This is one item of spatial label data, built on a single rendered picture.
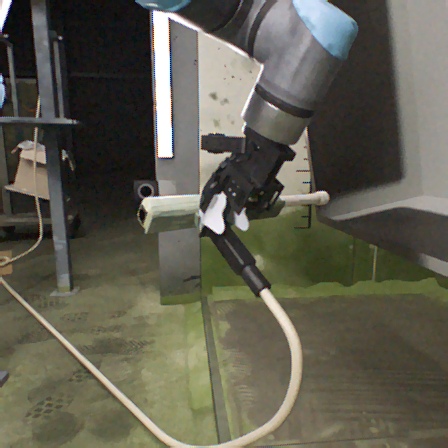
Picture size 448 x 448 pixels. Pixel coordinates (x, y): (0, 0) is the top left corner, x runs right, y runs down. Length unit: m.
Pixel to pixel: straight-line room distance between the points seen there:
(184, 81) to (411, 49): 0.81
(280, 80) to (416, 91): 0.83
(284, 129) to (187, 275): 1.23
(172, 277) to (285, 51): 1.30
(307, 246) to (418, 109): 0.74
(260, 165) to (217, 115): 1.07
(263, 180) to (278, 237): 1.15
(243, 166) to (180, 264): 1.12
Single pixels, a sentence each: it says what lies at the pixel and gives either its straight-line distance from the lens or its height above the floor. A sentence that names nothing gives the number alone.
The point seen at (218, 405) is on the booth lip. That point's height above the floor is 0.04.
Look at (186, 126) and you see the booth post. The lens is 1.59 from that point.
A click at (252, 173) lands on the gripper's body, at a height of 0.63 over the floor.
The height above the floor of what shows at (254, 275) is 0.47.
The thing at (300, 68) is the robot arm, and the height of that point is 0.75.
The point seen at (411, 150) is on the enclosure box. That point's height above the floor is 0.67.
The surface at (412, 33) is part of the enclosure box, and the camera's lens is 1.31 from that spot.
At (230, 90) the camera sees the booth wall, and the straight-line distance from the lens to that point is 1.62.
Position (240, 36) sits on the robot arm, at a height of 0.80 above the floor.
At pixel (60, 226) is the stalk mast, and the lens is 1.91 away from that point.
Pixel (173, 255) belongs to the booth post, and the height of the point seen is 0.23.
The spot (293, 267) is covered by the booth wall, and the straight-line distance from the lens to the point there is 1.73.
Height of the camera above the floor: 0.65
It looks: 11 degrees down
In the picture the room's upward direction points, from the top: straight up
